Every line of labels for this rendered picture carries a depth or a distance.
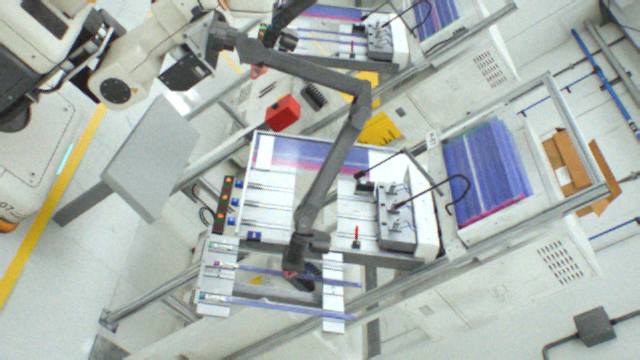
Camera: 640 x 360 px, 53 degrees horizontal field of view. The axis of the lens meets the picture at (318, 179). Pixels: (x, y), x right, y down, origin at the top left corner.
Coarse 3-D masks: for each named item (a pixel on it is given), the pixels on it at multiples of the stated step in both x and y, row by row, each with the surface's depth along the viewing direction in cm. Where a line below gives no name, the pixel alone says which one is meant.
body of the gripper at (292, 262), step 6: (288, 246) 205; (288, 252) 204; (288, 258) 206; (294, 258) 204; (300, 258) 205; (288, 264) 206; (294, 264) 206; (300, 264) 207; (288, 270) 205; (294, 270) 205; (300, 270) 205
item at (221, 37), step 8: (216, 16) 189; (216, 24) 186; (224, 24) 187; (208, 32) 182; (216, 32) 185; (224, 32) 186; (232, 32) 187; (208, 40) 184; (216, 40) 186; (224, 40) 186; (232, 40) 187; (208, 48) 185; (216, 48) 188; (224, 48) 189; (232, 48) 189
